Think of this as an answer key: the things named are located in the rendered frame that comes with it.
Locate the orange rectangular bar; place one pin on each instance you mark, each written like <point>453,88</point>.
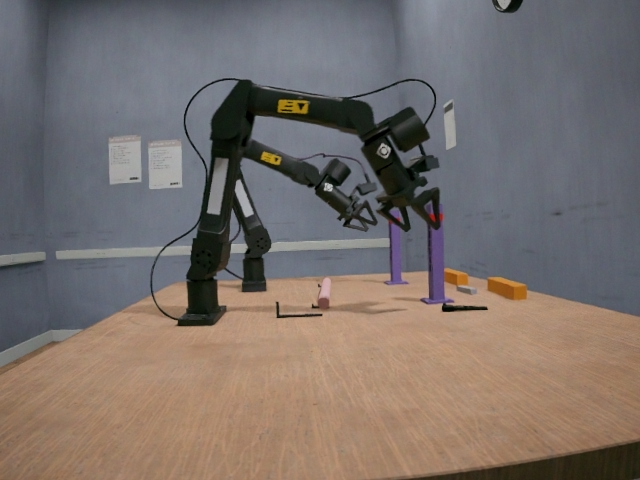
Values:
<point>457,279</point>
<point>510,289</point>

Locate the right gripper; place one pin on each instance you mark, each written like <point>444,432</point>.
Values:
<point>399,188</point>

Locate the black l-shaped bar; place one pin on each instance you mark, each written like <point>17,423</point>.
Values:
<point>293,315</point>

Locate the pink long bar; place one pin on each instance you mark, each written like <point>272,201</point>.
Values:
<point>324,297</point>

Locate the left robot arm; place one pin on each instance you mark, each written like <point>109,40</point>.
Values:
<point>298,172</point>

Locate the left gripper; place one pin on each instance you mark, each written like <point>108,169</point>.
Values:
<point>341,202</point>

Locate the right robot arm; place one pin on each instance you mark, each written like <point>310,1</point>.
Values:
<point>211,248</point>

